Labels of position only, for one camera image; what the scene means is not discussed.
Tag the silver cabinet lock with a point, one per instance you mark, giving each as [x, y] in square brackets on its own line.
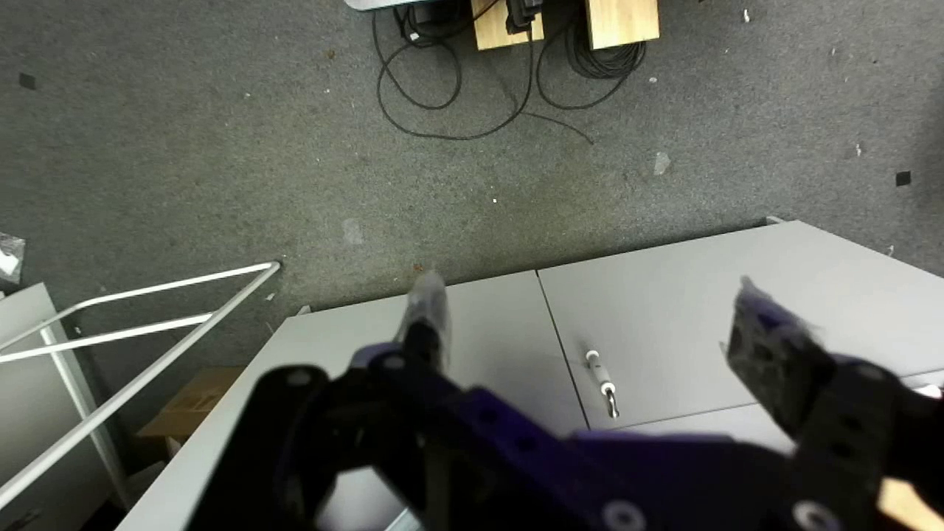
[601, 377]

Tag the light wooden block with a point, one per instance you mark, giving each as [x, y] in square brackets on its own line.
[624, 21]
[504, 23]

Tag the brown cardboard piece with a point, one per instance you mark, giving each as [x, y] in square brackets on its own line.
[191, 403]

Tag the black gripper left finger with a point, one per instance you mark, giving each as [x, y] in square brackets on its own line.
[425, 324]

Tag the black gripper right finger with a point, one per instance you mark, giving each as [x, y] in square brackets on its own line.
[776, 355]

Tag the white metal rail frame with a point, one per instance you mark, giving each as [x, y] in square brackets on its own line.
[129, 342]

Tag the white cabinet with frame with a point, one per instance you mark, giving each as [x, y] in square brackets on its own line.
[39, 422]

